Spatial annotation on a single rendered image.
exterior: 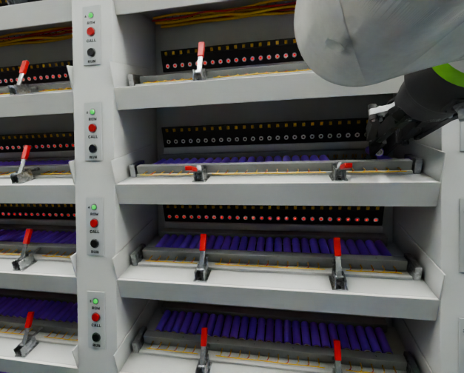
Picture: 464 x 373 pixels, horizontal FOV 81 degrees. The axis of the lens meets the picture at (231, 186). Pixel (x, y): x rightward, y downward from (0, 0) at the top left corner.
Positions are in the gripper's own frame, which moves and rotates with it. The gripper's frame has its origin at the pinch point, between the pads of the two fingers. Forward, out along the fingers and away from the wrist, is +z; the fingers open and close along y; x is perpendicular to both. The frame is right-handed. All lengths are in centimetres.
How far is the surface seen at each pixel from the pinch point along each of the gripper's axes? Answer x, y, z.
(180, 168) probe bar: -4.5, -41.0, -0.4
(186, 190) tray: -10.1, -38.2, -3.6
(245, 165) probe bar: -4.1, -26.9, -0.5
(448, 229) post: -16.5, 8.0, -2.1
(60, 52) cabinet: 34, -84, 6
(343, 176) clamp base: -7.3, -8.3, -2.4
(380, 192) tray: -10.5, -2.4, -3.1
